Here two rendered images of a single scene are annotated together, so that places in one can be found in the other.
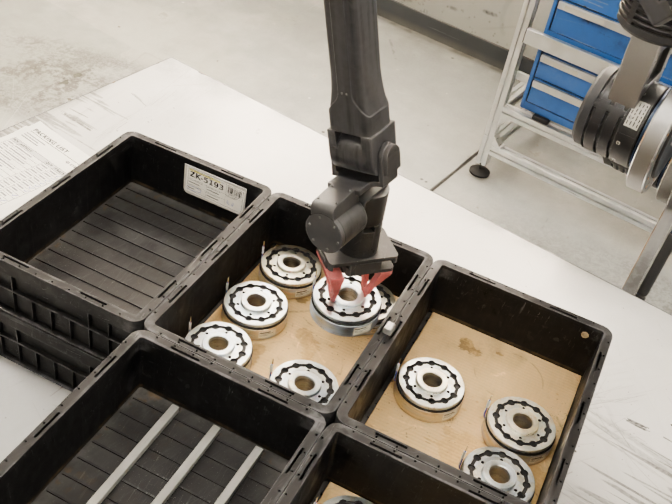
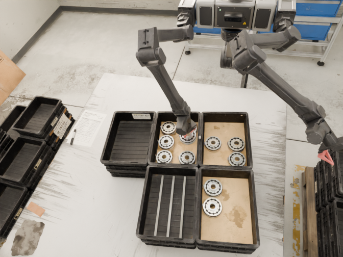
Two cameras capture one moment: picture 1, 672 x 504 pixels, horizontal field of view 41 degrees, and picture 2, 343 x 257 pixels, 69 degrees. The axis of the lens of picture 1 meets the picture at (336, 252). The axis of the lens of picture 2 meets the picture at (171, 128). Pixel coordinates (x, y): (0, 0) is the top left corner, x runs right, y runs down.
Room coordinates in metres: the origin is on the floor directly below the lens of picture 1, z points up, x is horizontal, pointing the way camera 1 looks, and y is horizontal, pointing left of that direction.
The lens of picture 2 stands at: (0.16, 0.11, 2.22)
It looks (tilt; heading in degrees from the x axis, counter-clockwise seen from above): 55 degrees down; 357
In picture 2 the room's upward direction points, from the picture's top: 11 degrees counter-clockwise
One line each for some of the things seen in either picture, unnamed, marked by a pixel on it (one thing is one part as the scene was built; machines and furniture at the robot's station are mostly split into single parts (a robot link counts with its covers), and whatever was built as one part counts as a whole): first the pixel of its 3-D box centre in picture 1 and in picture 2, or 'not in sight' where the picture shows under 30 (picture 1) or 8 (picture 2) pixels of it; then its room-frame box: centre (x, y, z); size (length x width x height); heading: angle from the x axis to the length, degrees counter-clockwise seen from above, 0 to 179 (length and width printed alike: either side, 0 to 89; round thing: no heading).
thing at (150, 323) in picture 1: (298, 293); (175, 137); (1.01, 0.04, 0.92); 0.40 x 0.30 x 0.02; 162
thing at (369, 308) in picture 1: (347, 297); (187, 134); (0.98, -0.03, 0.95); 0.10 x 0.10 x 0.01
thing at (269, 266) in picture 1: (291, 265); (168, 127); (1.14, 0.07, 0.86); 0.10 x 0.10 x 0.01
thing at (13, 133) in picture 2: not in sight; (23, 127); (2.03, 1.54, 0.26); 0.40 x 0.30 x 0.23; 152
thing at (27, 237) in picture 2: not in sight; (26, 237); (0.70, 1.08, 0.71); 0.22 x 0.19 x 0.01; 152
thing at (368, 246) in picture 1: (359, 235); (186, 124); (0.98, -0.03, 1.07); 0.10 x 0.07 x 0.07; 116
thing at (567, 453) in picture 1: (483, 375); (224, 138); (0.91, -0.24, 0.92); 0.40 x 0.30 x 0.02; 162
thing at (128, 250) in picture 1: (133, 244); (131, 140); (1.10, 0.33, 0.87); 0.40 x 0.30 x 0.11; 162
